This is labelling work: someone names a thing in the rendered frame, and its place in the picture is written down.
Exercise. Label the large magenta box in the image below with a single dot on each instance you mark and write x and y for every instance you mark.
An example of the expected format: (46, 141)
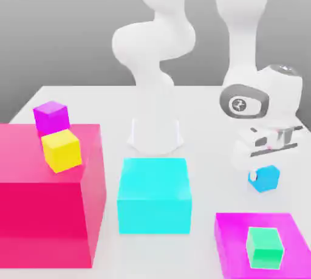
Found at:
(230, 247)

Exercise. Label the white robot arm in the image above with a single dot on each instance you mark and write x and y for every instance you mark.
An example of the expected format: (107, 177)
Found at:
(155, 48)

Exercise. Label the large pink box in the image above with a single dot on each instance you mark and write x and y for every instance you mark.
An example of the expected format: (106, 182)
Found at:
(41, 211)

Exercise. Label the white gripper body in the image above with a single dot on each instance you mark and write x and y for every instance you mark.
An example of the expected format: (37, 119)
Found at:
(243, 155)

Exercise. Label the large cyan box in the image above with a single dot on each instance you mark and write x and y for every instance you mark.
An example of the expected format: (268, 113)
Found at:
(154, 196)

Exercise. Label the small purple cube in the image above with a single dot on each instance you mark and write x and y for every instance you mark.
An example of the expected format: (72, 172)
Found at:
(51, 119)

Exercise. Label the small blue cube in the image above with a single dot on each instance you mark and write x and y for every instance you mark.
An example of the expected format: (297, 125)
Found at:
(267, 179)

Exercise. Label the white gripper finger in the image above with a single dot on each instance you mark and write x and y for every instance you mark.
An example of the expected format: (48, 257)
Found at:
(253, 176)

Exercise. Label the small yellow cube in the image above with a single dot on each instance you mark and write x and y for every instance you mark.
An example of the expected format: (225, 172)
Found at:
(62, 151)

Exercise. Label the small green cube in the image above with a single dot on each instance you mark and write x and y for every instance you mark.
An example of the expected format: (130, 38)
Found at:
(264, 249)

